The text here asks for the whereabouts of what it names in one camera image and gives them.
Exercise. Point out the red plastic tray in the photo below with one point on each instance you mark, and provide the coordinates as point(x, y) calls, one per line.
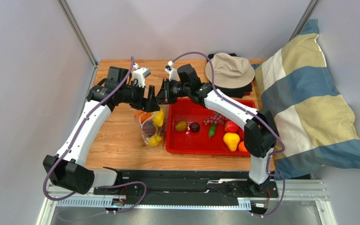
point(188, 142)

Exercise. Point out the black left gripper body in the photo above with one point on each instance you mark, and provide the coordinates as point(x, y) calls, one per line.
point(133, 95)

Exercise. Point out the yellow pear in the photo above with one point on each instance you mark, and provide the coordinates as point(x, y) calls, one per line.
point(231, 140)

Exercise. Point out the aluminium base frame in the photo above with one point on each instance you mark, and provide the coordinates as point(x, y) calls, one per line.
point(301, 202)

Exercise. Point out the small green pepper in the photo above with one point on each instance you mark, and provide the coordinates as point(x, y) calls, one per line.
point(212, 130)

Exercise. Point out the light purple grape bunch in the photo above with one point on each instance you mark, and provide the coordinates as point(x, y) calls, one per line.
point(217, 119)

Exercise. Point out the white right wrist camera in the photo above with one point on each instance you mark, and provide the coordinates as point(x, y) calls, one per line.
point(173, 74)

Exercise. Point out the dark purple plum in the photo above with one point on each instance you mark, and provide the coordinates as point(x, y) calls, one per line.
point(194, 127)

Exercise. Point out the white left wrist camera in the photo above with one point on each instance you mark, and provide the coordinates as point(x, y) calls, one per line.
point(139, 75)

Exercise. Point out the beige bucket hat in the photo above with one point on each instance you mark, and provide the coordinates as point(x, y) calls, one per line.
point(230, 71)

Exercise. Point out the right aluminium frame post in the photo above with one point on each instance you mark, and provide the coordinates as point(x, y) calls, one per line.
point(311, 7)

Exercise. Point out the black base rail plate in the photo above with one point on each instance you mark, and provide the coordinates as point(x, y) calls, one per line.
point(187, 188)

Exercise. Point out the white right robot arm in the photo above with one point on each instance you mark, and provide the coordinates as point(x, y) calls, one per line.
point(258, 125)

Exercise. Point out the brown kiwi fruit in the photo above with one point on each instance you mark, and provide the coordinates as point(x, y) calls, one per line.
point(181, 126)

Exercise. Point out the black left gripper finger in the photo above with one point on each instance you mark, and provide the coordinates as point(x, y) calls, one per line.
point(151, 98)
point(148, 105)

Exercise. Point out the orange fruit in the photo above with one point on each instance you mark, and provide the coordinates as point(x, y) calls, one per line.
point(141, 116)
point(241, 147)

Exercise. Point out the blue yellow striped pillow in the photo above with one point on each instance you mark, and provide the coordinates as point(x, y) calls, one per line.
point(315, 124)

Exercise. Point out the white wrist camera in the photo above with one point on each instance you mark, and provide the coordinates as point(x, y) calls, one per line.
point(139, 75)
point(173, 74)

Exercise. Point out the red strawberry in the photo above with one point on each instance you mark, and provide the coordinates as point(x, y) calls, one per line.
point(231, 127)

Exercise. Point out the clear dotted zip top bag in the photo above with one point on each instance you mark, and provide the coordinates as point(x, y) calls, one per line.
point(161, 131)

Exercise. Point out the aluminium frame post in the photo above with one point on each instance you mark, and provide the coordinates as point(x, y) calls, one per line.
point(311, 7)
point(65, 7)

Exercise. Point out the yellow banana bunch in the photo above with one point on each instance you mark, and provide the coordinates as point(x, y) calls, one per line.
point(155, 140)

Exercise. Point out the red apple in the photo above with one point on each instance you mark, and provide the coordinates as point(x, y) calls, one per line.
point(241, 134)

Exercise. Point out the left aluminium frame post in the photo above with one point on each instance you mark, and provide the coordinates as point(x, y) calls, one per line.
point(65, 7)

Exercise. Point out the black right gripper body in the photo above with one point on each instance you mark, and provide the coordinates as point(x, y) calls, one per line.
point(167, 93)

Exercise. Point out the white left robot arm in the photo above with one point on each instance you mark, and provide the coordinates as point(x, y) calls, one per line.
point(67, 168)

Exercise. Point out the yellow lemon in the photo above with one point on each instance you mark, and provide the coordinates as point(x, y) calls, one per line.
point(158, 118)

